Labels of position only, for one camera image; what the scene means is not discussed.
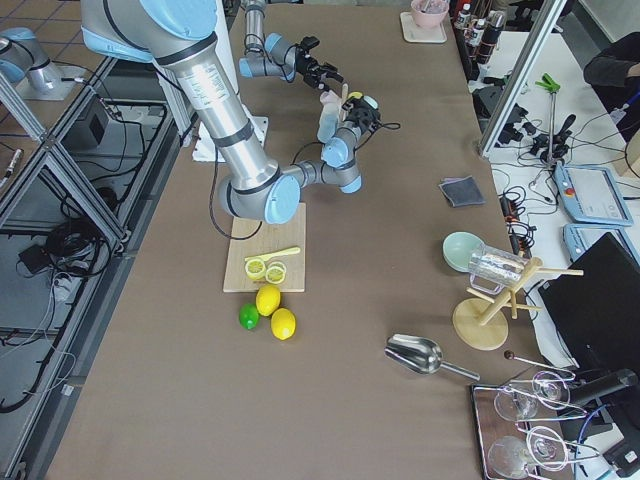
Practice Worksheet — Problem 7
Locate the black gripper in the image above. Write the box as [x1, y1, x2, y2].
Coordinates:
[344, 97, 381, 133]
[295, 36, 344, 92]

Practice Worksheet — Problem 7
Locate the pink cup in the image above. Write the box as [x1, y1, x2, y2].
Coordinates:
[320, 90, 341, 106]

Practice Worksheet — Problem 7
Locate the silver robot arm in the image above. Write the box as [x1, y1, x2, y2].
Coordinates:
[238, 0, 344, 92]
[81, 1, 382, 224]

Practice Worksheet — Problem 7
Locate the light blue cup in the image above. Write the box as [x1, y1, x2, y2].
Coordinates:
[316, 103, 340, 143]

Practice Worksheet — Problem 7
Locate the cream serving tray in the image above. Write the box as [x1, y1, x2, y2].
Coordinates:
[399, 12, 447, 44]

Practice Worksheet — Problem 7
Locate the pink bowl with ice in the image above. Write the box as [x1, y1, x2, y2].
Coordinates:
[410, 0, 449, 28]

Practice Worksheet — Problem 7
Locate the grey folded cloth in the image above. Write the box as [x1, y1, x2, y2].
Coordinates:
[439, 176, 485, 208]

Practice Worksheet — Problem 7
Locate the yellow plastic knife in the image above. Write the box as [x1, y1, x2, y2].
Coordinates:
[244, 246, 301, 262]

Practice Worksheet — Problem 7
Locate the wooden cutting board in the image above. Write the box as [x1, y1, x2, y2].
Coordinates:
[223, 203, 306, 293]

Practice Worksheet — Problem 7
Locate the mint green bowl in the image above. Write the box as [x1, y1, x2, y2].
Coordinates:
[442, 231, 484, 273]

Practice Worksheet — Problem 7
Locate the lemon slice right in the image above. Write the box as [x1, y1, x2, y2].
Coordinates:
[264, 261, 287, 285]

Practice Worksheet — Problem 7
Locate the lemon slice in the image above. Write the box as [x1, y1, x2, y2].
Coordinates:
[244, 258, 267, 281]
[264, 261, 287, 285]

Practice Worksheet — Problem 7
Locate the green tipped reach stick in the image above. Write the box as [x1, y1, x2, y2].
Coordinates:
[536, 73, 560, 165]

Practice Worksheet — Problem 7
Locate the lemon slice left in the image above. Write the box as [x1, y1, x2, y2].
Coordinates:
[244, 258, 267, 281]

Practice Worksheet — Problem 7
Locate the clear glass mug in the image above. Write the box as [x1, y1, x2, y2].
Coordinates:
[468, 243, 528, 295]

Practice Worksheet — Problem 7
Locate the yellow lemon upper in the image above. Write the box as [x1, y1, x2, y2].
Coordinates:
[255, 284, 281, 317]

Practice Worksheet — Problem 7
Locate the yellow lemon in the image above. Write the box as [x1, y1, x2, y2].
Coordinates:
[271, 308, 297, 341]
[255, 284, 281, 317]

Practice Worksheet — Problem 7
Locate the yellow lemon lower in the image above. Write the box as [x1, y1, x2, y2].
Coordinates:
[271, 308, 297, 341]

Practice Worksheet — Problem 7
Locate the green lime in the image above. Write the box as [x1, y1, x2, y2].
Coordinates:
[238, 303, 261, 330]

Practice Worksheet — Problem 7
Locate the wooden mug tree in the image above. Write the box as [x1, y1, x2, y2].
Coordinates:
[452, 257, 584, 351]

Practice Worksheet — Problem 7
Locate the upper teach pendant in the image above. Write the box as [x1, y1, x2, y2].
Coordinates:
[554, 164, 634, 226]

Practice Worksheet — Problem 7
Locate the teach pendant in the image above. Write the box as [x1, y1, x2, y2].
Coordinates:
[554, 164, 634, 226]
[562, 223, 637, 261]

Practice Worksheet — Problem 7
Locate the steel metal scoop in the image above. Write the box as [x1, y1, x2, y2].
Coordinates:
[384, 333, 480, 382]

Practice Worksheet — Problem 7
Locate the lower teach pendant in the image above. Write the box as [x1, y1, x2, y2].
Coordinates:
[562, 223, 637, 261]

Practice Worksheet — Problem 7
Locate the seated person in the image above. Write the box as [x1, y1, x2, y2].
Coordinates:
[583, 31, 639, 142]

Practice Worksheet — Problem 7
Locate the black laptop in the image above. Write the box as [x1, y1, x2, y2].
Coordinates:
[538, 233, 639, 372]

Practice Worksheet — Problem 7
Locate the wine glass upper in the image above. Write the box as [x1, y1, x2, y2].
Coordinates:
[494, 371, 570, 422]

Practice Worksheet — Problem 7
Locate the wine glass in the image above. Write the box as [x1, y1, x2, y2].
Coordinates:
[494, 371, 570, 422]
[488, 426, 569, 479]

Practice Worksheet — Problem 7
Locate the metal glass rack tray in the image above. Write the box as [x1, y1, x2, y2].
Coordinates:
[470, 369, 600, 479]

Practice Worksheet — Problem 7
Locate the wine glass lower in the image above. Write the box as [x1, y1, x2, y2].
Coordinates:
[488, 426, 569, 479]

